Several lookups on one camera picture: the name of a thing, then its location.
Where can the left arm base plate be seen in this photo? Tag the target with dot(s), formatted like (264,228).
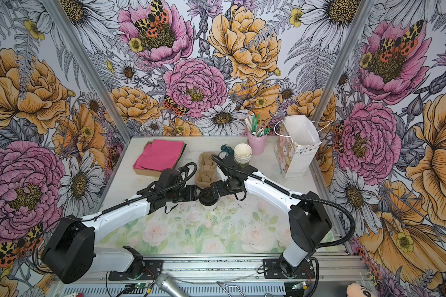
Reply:
(147,270)

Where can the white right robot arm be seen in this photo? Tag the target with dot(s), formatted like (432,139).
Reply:
(308,219)

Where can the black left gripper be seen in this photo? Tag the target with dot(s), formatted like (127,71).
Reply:
(191,193)

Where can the silver microphone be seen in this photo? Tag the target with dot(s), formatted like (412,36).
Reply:
(166,284)

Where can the wrapped straws bundle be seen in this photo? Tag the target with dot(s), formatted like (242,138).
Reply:
(254,127)

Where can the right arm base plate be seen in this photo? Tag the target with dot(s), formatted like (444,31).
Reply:
(273,269)

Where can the teal alarm clock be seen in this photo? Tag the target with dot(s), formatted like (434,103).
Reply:
(226,151)

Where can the stack of green paper cups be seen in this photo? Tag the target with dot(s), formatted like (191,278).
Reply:
(242,154)

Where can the stack of pulp cup carriers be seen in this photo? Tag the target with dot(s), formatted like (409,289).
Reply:
(207,170)

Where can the black coffee cup lid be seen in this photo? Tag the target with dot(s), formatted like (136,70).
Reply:
(208,197)

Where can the cartoon animal gift bag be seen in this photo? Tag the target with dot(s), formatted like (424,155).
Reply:
(297,144)

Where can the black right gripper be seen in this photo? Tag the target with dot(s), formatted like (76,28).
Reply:
(222,192)

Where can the pink straw holder cup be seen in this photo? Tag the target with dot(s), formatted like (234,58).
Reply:
(257,143)

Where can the pink plush toy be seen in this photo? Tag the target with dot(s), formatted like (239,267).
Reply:
(357,290)

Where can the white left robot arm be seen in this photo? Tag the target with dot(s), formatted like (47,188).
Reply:
(71,252)

